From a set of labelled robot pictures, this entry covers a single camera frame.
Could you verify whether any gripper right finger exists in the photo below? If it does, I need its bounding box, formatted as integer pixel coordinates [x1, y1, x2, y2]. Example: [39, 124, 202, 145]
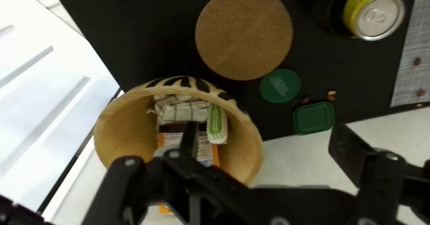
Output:
[328, 124, 430, 225]

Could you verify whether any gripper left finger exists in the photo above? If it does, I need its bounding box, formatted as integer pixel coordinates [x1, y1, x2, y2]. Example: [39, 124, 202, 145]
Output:
[82, 122, 266, 225]

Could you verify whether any orange packet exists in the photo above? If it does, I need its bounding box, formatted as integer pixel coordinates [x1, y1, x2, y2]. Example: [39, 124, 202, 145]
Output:
[156, 124, 221, 215]

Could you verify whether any wooden bowl with zebra stripes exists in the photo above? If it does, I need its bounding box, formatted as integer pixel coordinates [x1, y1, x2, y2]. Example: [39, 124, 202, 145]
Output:
[93, 76, 264, 185]

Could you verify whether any white checked cloth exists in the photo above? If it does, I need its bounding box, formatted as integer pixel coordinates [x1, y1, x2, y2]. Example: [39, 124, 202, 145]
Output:
[146, 94, 210, 125]

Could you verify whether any green and white brush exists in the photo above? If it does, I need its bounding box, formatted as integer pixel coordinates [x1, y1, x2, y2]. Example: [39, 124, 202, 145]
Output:
[206, 104, 228, 144]

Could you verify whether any square green lid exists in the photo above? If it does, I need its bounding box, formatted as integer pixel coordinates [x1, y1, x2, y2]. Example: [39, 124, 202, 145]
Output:
[293, 102, 335, 135]

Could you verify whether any round green lid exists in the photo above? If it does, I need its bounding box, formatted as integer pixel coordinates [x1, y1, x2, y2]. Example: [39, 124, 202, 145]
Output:
[259, 68, 302, 103]

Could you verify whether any round cork mat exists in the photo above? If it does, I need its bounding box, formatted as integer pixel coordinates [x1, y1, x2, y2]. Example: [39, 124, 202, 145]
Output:
[195, 0, 293, 81]

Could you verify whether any grey woven placemat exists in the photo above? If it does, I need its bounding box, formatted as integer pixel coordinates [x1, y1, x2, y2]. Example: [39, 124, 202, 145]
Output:
[390, 0, 430, 108]

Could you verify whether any white grooved cabinet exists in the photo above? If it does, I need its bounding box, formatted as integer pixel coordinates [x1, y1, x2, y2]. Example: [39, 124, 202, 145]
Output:
[0, 0, 125, 215]

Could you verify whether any yellow drink can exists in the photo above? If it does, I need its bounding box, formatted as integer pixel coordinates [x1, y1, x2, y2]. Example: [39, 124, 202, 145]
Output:
[343, 0, 406, 41]

